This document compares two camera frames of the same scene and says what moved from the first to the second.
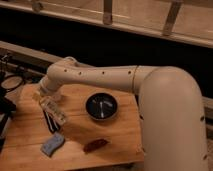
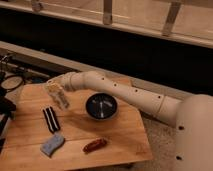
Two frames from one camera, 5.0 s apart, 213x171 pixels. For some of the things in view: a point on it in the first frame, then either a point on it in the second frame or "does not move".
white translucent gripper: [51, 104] → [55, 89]
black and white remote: [51, 123] does not move
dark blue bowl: [101, 106] does not move
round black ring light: [12, 82] does not move
